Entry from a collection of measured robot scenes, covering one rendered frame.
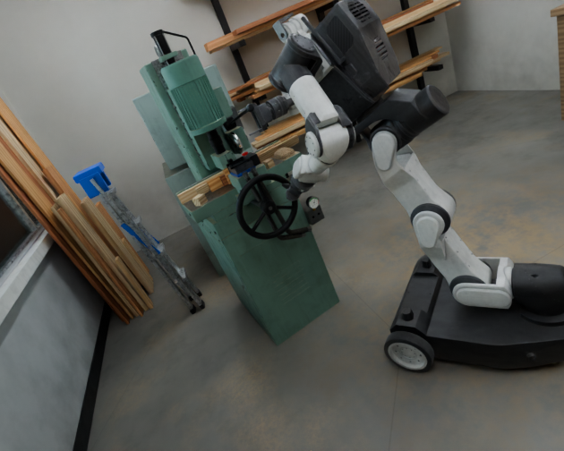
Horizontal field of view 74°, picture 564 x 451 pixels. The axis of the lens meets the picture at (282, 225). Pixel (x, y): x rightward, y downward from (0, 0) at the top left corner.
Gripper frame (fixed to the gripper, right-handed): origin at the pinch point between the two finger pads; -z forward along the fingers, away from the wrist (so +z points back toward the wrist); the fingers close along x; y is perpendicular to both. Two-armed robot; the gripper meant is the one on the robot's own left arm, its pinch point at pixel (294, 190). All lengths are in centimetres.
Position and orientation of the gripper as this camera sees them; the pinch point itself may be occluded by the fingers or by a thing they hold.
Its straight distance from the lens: 156.1
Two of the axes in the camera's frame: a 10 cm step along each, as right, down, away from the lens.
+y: -8.4, -5.3, -0.6
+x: 5.0, -8.2, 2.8
